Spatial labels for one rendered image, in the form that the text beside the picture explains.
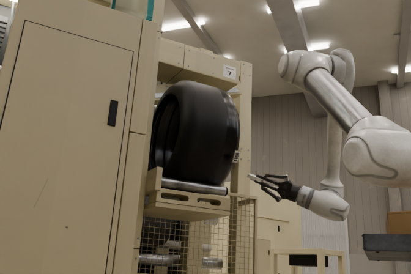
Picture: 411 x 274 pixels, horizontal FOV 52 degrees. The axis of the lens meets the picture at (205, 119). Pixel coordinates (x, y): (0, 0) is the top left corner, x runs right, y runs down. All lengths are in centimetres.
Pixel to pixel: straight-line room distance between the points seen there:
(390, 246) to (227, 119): 102
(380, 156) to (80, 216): 78
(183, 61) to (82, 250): 156
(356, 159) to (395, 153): 10
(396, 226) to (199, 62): 163
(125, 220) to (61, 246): 17
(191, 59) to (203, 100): 63
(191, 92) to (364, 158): 97
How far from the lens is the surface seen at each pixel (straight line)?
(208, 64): 253
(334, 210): 183
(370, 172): 121
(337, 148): 188
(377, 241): 113
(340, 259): 419
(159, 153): 231
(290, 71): 167
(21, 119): 114
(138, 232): 185
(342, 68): 178
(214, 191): 193
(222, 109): 192
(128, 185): 117
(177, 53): 246
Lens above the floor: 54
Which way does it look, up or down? 20 degrees up
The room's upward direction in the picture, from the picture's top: 3 degrees clockwise
